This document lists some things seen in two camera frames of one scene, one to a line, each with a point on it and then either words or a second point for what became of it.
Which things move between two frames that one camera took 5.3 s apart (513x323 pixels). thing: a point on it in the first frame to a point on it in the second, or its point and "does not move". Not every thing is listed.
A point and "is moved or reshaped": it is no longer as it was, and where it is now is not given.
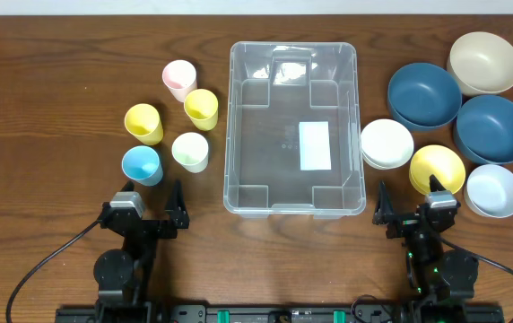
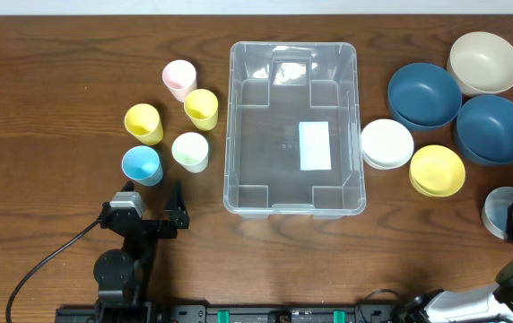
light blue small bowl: [492, 190] is moved or reshaped
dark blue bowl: [423, 98] does not move
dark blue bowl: [492, 130] does not move
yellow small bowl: [439, 161] does not move
